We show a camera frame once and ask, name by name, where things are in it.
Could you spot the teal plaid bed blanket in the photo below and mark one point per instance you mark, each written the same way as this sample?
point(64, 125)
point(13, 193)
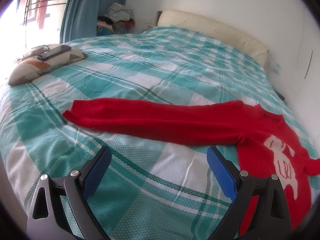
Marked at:
point(125, 80)

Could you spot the hanging orange garment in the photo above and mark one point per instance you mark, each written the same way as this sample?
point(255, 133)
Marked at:
point(43, 7)

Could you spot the clear glasses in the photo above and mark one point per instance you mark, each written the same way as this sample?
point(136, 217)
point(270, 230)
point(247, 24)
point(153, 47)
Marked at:
point(33, 52)

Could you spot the black smartphone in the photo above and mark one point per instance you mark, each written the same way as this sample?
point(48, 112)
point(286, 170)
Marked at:
point(53, 52)

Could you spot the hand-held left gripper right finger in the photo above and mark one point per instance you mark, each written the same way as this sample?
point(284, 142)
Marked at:
point(222, 172)

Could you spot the blue curtain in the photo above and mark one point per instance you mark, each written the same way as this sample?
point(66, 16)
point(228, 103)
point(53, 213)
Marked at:
point(85, 10)

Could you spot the white wall socket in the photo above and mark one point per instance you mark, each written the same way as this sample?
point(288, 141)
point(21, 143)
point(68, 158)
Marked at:
point(275, 67)

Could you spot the pile of clothes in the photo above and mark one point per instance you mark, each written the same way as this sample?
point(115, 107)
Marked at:
point(117, 13)

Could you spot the white wardrobe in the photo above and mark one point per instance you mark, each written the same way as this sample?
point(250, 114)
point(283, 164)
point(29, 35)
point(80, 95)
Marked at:
point(302, 92)

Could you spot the red sweater with white figure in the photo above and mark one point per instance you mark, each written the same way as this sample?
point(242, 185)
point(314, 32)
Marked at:
point(150, 120)

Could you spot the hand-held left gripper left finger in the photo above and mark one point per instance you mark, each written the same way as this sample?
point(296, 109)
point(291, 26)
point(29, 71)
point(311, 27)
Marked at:
point(98, 172)

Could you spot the patterned beige pillow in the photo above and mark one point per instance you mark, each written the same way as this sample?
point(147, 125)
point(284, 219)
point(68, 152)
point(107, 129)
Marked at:
point(30, 70)

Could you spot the black window railing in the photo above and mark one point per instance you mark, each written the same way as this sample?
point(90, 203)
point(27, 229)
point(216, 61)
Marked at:
point(37, 3)

